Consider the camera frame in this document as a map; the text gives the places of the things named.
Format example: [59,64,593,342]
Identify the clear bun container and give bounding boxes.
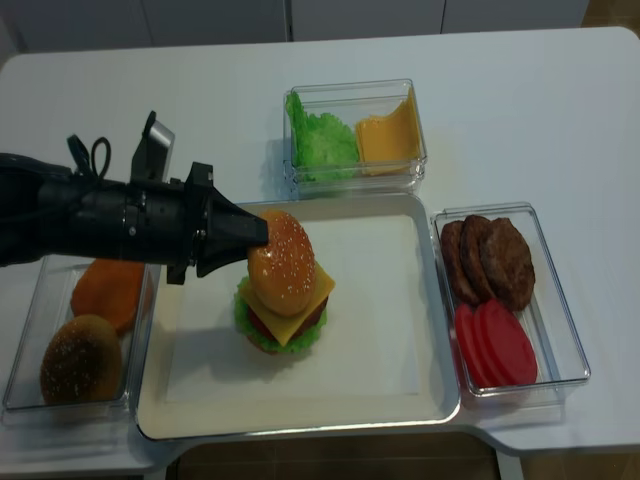
[2,256,161,425]

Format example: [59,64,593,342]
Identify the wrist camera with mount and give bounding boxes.
[130,111,175,182]

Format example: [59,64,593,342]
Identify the left brown patty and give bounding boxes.
[440,221,480,306]

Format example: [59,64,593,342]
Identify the burger meat patty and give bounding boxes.
[290,297,329,341]

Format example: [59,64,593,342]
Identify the sesame bun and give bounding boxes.
[39,315,122,405]
[248,209,316,317]

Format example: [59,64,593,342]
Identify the middle red tomato slice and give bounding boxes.
[473,303,507,387]

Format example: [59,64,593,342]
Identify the right red tomato slice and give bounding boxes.
[479,299,537,385]

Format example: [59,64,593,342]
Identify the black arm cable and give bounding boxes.
[66,133,114,187]

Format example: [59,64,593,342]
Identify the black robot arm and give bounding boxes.
[1,153,268,285]

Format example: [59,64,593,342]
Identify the burger lettuce leaf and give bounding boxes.
[234,276,327,355]

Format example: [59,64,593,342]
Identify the left red tomato slice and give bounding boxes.
[454,304,492,388]

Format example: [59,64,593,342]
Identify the plain brown bottom bun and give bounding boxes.
[70,259,145,336]

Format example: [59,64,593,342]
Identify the yellow cheese slices in container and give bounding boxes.
[355,88,422,176]

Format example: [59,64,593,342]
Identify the brown patty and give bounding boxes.
[479,217,536,311]
[460,215,495,303]
[440,221,480,306]

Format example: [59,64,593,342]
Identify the white serving tray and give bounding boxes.
[136,194,460,440]

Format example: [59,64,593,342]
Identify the clear patty tomato container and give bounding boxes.
[430,202,591,408]

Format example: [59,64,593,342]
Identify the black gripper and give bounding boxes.
[120,162,269,285]

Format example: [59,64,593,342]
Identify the right brown patty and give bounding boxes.
[479,217,536,311]

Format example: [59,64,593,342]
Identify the green lettuce in container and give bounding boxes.
[285,92,359,182]

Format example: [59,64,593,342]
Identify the burger cheese slice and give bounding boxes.
[234,263,335,353]

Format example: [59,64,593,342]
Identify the clear lettuce cheese container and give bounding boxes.
[283,79,428,198]

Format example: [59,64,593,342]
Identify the red tomato slice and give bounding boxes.
[479,299,537,385]
[473,303,507,387]
[454,304,492,388]

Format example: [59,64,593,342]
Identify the middle brown patty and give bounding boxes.
[460,215,495,303]

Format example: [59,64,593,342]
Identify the burger tomato slice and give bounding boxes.
[248,308,276,341]

